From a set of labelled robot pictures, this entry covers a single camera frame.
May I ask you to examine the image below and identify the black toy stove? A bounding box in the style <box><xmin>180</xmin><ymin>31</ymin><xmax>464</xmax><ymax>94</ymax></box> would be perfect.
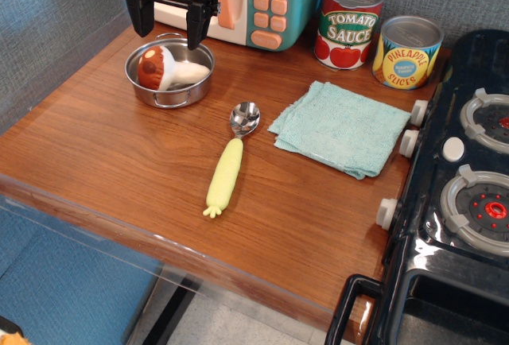
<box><xmin>325</xmin><ymin>29</ymin><xmax>508</xmax><ymax>344</ymax></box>

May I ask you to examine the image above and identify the silver metal pot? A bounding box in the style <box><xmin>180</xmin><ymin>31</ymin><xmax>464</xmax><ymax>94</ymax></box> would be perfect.
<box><xmin>124</xmin><ymin>33</ymin><xmax>216</xmax><ymax>109</ymax></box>

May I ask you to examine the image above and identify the orange plush toy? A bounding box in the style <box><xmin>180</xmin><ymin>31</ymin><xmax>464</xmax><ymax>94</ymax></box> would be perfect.
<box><xmin>0</xmin><ymin>316</ymin><xmax>31</xmax><ymax>345</ymax></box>

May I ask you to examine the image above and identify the teal toy microwave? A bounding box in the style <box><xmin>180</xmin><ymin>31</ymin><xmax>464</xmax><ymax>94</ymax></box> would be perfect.
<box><xmin>207</xmin><ymin>0</ymin><xmax>321</xmax><ymax>52</ymax></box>

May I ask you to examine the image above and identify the plush brown mushroom toy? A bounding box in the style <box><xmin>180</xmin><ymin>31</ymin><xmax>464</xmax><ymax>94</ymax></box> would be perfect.
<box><xmin>137</xmin><ymin>45</ymin><xmax>210</xmax><ymax>91</ymax></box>

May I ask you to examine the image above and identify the pineapple slices can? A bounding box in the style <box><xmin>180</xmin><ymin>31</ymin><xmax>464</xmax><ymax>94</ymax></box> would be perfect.
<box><xmin>372</xmin><ymin>15</ymin><xmax>444</xmax><ymax>90</ymax></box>

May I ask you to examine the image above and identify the tomato sauce can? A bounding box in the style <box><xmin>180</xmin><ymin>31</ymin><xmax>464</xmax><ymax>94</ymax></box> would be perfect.
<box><xmin>314</xmin><ymin>0</ymin><xmax>384</xmax><ymax>70</ymax></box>

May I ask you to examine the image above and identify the yellow handled metal spoon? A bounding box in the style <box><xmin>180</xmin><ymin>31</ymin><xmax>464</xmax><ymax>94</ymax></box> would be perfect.
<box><xmin>203</xmin><ymin>102</ymin><xmax>261</xmax><ymax>219</ymax></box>

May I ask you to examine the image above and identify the folded teal cloth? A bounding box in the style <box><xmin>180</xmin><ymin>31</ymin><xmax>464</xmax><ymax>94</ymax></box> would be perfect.
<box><xmin>268</xmin><ymin>81</ymin><xmax>410</xmax><ymax>180</ymax></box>

